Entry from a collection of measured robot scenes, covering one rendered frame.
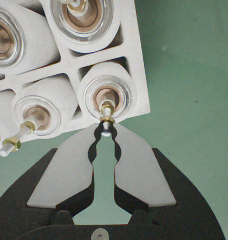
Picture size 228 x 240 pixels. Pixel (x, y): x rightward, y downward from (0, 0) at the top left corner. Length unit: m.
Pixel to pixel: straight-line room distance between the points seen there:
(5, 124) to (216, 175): 0.87
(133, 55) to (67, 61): 0.12
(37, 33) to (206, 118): 0.58
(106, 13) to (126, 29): 0.08
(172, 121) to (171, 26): 0.31
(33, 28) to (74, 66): 0.09
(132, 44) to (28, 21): 0.16
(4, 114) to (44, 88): 0.10
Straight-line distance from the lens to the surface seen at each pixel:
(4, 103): 0.34
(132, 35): 0.28
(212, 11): 0.55
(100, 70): 0.21
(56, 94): 0.25
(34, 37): 0.24
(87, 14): 0.20
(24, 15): 0.24
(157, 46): 0.48
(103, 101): 0.19
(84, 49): 0.21
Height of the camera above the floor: 0.46
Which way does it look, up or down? 62 degrees down
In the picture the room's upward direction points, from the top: 177 degrees clockwise
